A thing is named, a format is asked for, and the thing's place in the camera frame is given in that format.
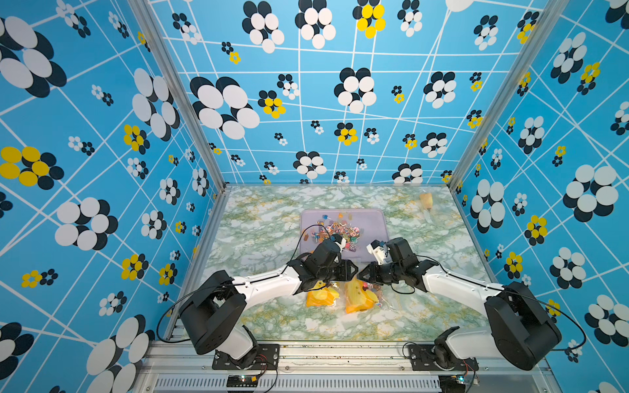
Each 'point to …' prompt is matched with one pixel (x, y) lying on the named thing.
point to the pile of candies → (348, 233)
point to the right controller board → (452, 383)
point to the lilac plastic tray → (359, 228)
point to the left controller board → (242, 381)
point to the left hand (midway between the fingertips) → (359, 268)
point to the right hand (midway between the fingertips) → (361, 275)
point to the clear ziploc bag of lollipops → (426, 200)
